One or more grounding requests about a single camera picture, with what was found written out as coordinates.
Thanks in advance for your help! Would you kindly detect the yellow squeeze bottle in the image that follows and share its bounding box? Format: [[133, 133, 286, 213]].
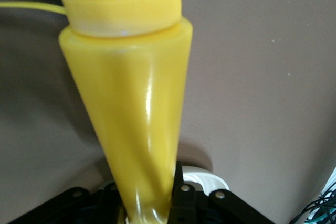
[[0, 0, 194, 224]]

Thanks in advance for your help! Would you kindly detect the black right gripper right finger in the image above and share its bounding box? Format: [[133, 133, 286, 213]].
[[169, 161, 275, 224]]

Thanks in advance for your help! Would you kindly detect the tangled black cable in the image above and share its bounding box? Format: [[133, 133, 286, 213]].
[[290, 179, 336, 224]]

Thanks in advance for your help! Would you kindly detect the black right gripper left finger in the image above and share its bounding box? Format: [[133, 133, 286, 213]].
[[7, 182, 125, 224]]

